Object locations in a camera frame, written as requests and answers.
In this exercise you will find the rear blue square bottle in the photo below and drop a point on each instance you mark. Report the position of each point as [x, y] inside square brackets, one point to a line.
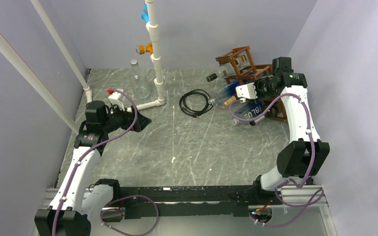
[223, 94]

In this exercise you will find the brown bottle gold foil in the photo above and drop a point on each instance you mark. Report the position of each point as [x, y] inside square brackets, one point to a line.
[228, 101]

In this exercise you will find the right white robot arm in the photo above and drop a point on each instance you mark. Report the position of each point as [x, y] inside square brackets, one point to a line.
[306, 152]

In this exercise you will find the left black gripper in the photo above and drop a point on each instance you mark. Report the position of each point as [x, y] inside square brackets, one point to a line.
[129, 118]

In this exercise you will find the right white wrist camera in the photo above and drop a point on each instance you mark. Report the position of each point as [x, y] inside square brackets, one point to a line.
[246, 91]

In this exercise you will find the blue pipe-mounted fitting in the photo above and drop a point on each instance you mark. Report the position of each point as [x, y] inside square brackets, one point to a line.
[144, 15]

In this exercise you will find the white PVC pipe frame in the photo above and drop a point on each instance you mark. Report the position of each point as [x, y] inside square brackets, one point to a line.
[13, 57]

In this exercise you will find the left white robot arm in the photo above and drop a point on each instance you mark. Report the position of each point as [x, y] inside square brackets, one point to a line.
[71, 213]

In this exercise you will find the orange pipe-mounted fitting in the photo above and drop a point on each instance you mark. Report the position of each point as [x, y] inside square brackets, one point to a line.
[141, 49]

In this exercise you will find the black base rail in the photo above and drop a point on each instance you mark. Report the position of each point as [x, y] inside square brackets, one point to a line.
[235, 200]

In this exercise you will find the front blue Blue Dash bottle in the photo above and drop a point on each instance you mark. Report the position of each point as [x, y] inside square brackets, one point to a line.
[248, 111]

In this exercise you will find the clear bottle green label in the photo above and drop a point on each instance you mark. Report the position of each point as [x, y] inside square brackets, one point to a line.
[140, 84]

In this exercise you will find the brown wooden wine rack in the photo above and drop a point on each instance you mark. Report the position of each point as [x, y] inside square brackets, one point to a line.
[250, 73]

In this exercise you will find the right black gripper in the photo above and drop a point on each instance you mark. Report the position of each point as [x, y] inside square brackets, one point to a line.
[259, 81]

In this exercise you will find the green wine bottle silver foil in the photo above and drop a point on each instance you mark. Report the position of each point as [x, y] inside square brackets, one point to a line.
[269, 114]

